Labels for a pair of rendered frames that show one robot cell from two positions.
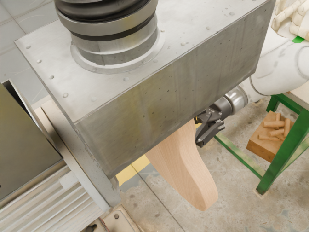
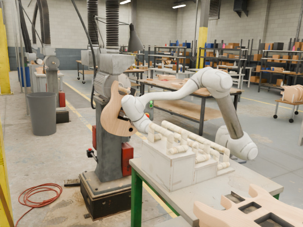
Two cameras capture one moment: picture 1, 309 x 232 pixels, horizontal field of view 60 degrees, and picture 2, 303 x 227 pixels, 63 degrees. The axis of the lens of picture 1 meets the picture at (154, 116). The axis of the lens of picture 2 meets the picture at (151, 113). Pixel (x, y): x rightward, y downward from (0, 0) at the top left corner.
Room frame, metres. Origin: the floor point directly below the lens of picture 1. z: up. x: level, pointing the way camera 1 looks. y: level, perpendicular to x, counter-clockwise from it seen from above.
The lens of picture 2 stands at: (0.60, -1.95, 1.58)
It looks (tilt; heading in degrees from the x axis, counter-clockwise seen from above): 15 degrees down; 90
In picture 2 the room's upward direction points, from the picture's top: 2 degrees clockwise
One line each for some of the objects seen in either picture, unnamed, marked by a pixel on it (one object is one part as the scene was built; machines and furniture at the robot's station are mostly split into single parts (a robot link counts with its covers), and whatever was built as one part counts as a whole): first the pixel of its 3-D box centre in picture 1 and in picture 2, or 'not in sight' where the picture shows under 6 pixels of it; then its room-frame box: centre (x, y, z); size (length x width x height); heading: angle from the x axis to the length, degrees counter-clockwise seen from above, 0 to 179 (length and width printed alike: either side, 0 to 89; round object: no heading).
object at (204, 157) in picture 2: not in sight; (201, 158); (0.86, -0.77, 1.04); 0.11 x 0.03 x 0.03; 33
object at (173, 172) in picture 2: not in sight; (166, 161); (0.68, -0.77, 1.02); 0.27 x 0.15 x 0.17; 123
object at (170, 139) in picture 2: not in sight; (169, 144); (0.68, -0.87, 1.15); 0.03 x 0.03 x 0.09
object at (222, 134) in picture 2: not in sight; (226, 138); (1.22, 0.03, 0.87); 0.18 x 0.16 x 0.22; 115
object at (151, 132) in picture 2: not in sight; (151, 133); (0.59, -0.72, 1.15); 0.03 x 0.03 x 0.09
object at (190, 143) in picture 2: not in sight; (184, 140); (0.77, -0.71, 1.12); 0.20 x 0.03 x 0.03; 122
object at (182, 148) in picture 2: not in sight; (177, 149); (0.72, -0.85, 1.12); 0.11 x 0.03 x 0.03; 33
